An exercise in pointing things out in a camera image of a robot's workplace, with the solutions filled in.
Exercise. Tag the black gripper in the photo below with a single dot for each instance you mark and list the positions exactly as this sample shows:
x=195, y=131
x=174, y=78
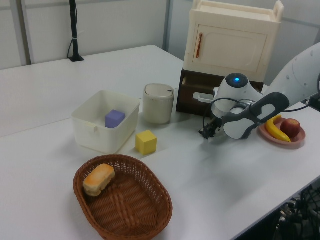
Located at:
x=215, y=125

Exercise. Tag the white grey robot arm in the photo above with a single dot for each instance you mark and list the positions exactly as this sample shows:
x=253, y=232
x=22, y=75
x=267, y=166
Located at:
x=235, y=90

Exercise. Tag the yellow toy banana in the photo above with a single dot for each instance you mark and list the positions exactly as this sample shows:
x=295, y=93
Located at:
x=273, y=130

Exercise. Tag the red toy apple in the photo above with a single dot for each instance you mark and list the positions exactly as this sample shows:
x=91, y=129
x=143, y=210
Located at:
x=291, y=127

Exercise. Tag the cream toy cabinet brown base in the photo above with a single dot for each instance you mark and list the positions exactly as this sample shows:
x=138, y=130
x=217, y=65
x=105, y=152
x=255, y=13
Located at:
x=232, y=50

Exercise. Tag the toy bread loaf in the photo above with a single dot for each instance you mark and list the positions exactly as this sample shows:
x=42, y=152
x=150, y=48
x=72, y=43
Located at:
x=98, y=178

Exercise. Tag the white lidded trash can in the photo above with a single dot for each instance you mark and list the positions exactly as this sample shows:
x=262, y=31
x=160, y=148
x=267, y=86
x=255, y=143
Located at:
x=157, y=107

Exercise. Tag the yellow cube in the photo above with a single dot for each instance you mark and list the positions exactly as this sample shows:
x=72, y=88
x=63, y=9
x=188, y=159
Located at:
x=146, y=142

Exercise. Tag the pink plate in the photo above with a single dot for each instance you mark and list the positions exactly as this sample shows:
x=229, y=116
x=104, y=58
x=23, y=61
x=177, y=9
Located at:
x=297, y=141

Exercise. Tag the purple cube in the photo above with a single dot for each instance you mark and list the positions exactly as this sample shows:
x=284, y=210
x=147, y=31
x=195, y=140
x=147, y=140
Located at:
x=113, y=120

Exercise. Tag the grey equipment rack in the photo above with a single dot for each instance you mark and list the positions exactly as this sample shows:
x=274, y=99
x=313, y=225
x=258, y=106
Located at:
x=315, y=103

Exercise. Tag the brown wicker basket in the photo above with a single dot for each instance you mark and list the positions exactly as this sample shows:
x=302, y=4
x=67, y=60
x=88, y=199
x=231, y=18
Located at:
x=130, y=207

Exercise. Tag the white plastic bin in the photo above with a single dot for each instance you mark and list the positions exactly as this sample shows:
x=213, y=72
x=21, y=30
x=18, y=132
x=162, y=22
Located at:
x=100, y=137

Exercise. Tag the black pole stand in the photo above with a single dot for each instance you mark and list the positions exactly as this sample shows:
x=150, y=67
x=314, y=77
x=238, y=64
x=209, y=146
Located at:
x=74, y=37

